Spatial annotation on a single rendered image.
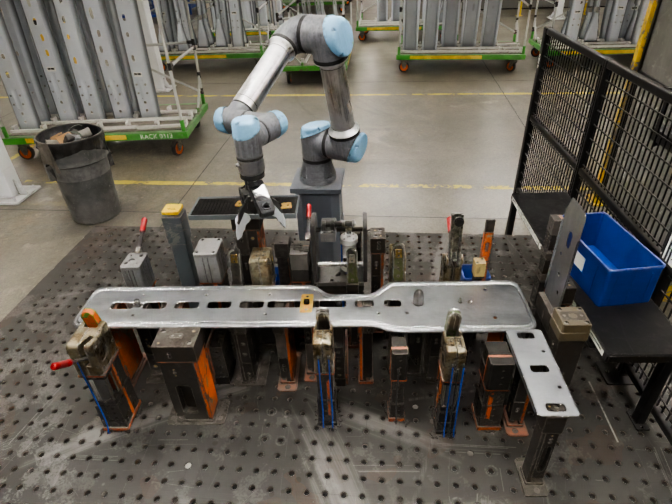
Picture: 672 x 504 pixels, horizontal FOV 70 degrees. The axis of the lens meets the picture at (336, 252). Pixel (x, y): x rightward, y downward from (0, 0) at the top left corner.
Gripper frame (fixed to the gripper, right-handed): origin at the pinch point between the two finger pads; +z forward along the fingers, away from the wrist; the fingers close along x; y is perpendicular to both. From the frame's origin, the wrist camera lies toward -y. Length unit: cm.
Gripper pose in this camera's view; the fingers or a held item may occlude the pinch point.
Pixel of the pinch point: (262, 235)
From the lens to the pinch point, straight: 148.0
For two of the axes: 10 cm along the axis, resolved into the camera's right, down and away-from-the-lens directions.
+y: -4.4, -4.9, 7.6
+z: 0.4, 8.3, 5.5
